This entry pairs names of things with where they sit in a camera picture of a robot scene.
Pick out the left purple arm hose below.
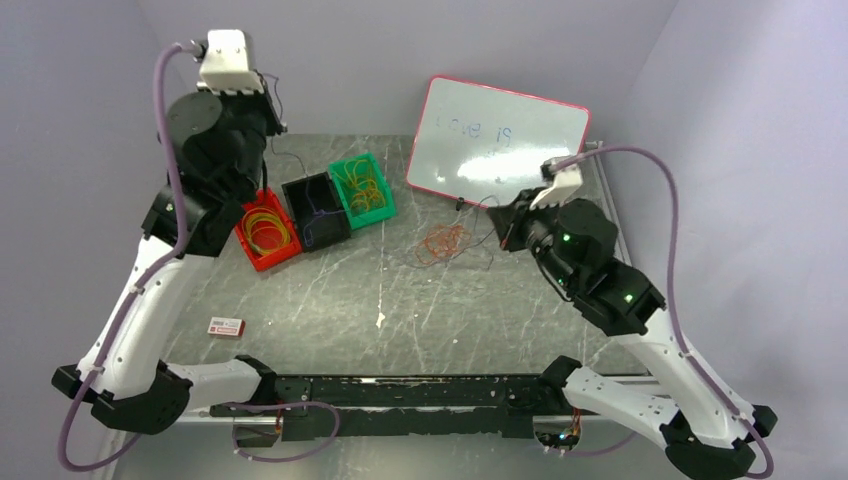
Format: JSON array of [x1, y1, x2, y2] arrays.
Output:
[[56, 42, 342, 473]]

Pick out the purple cables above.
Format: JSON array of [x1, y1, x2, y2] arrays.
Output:
[[262, 71, 505, 272]]

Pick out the orange cables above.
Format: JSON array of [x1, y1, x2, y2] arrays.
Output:
[[414, 222, 473, 268]]

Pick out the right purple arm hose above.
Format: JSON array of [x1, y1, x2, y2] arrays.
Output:
[[543, 145, 776, 480]]

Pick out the orange cable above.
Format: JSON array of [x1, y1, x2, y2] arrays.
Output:
[[340, 158, 390, 215]]

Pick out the red plastic bin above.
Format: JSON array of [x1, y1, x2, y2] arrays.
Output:
[[234, 189, 303, 272]]

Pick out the yellow cables in red bin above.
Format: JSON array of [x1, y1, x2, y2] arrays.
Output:
[[241, 206, 293, 257]]

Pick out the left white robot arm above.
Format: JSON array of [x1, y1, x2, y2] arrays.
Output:
[[51, 78, 283, 435]]

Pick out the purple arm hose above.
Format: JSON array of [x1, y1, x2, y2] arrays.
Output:
[[56, 42, 342, 473], [543, 145, 776, 480]]

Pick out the black plastic bin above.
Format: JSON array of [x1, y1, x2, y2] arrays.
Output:
[[281, 172, 352, 253]]

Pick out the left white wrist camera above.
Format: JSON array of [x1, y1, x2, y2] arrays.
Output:
[[189, 29, 267, 95]]

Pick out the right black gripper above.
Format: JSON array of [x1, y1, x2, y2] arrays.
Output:
[[486, 187, 578, 292]]

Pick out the pink framed whiteboard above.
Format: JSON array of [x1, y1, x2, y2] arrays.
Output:
[[406, 75, 592, 207]]

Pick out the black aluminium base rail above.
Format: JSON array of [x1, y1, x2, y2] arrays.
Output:
[[112, 370, 690, 446]]

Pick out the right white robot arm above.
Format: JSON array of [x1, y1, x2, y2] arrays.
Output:
[[486, 190, 777, 479]]

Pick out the small red white box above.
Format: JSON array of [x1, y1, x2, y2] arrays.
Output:
[[207, 317, 246, 338]]

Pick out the green plastic bin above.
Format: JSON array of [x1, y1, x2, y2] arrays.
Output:
[[327, 152, 397, 230]]

